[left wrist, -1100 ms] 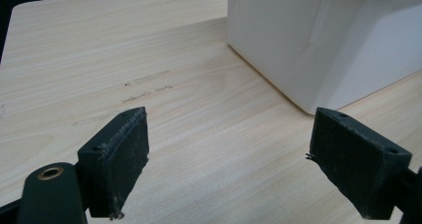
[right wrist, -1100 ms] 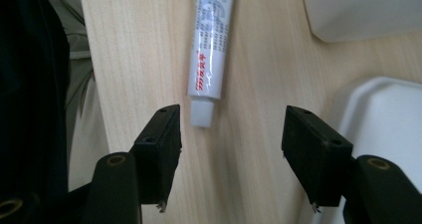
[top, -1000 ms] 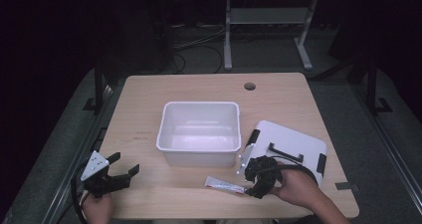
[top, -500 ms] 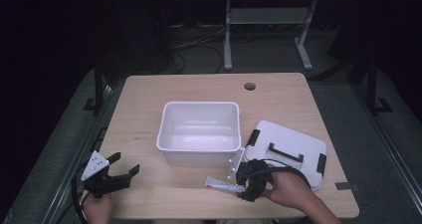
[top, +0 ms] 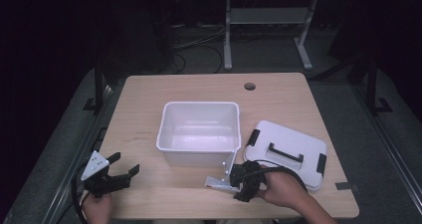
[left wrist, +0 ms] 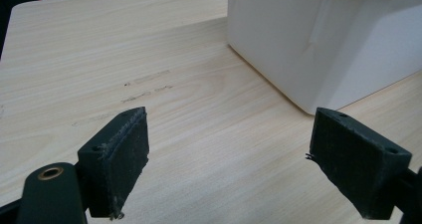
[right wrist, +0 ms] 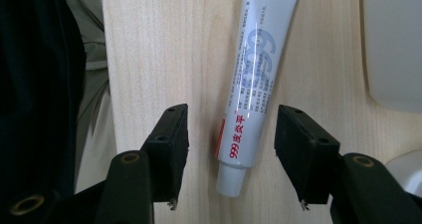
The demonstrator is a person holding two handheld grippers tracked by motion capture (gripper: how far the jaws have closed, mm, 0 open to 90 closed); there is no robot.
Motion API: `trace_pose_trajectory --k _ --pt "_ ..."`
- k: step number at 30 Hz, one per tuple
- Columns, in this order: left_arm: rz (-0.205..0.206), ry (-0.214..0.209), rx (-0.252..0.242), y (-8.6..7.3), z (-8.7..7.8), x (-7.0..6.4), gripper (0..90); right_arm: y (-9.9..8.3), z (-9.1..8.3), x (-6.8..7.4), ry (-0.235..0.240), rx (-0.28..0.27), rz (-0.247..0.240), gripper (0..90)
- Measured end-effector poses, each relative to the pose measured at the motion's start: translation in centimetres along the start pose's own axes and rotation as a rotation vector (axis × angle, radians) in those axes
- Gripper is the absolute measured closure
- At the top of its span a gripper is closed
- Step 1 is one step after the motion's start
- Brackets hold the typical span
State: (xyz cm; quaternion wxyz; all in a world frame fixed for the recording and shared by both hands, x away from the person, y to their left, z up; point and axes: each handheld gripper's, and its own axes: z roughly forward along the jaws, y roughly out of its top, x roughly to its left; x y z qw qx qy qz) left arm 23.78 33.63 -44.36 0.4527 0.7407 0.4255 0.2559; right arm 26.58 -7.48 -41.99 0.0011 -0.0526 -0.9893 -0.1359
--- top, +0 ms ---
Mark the grey metal desk frame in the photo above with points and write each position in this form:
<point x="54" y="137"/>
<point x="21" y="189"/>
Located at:
<point x="265" y="15"/>

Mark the black metal stand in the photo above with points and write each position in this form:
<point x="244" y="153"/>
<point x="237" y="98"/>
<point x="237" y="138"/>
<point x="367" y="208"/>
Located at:
<point x="98" y="84"/>
<point x="372" y="88"/>

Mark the person's left hand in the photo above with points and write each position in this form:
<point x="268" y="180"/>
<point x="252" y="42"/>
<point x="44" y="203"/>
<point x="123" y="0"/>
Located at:
<point x="98" y="210"/>

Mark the white plastic storage box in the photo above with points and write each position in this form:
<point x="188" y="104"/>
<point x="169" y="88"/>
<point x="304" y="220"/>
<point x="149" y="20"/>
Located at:
<point x="199" y="141"/>

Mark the person's right hand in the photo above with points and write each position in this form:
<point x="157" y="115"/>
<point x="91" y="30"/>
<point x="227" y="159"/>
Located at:
<point x="283" y="189"/>

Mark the grey tape strip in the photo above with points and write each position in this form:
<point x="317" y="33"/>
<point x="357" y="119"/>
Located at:
<point x="346" y="185"/>

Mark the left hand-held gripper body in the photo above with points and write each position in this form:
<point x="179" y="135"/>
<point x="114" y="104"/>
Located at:
<point x="99" y="180"/>

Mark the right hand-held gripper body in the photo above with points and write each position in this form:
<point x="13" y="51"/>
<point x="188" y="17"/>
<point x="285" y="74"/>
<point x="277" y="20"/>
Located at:
<point x="252" y="179"/>

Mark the aluminium floor rail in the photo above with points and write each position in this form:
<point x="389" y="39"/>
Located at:
<point x="76" y="157"/>
<point x="391" y="151"/>

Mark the white ointment tube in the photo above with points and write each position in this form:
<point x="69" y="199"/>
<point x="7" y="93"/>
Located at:
<point x="215" y="183"/>

